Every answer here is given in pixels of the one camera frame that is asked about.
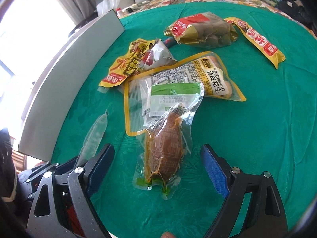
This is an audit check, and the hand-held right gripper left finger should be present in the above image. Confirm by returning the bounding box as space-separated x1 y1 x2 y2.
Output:
27 143 116 238

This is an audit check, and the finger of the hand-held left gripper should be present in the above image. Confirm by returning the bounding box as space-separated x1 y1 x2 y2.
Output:
53 157 87 176

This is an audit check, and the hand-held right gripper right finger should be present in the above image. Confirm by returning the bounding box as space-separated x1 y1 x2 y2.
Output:
201 144 289 238

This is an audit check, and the clear long wrapper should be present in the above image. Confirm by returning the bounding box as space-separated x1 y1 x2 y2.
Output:
77 110 109 166

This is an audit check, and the vacuum-packed brown meat snack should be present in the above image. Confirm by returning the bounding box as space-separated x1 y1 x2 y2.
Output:
134 79 205 200

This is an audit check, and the clear yellow-edged peanut bag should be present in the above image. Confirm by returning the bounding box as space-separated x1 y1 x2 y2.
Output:
124 51 247 137

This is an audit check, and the yellow crinkled snack packet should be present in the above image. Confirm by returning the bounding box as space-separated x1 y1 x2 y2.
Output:
99 38 159 88

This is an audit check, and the silver triangular snack packet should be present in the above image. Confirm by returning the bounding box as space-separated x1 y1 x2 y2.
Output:
139 38 179 70

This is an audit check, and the long yellow red snack packet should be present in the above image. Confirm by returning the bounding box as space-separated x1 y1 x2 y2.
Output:
224 17 286 70

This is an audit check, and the clear bag of brown balls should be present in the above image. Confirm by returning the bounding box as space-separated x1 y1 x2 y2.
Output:
163 12 239 49

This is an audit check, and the person's right hand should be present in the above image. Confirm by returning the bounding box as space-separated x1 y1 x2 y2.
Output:
161 225 177 238

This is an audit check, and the green patterned blanket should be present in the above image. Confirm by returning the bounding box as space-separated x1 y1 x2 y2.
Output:
51 1 317 238

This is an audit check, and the white flat board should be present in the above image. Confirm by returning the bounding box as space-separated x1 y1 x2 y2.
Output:
18 9 125 160

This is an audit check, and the clear plastic bag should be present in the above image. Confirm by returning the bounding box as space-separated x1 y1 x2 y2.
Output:
96 0 122 17

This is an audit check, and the pile of dark clothes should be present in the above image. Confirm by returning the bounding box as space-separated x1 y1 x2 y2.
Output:
271 0 315 28

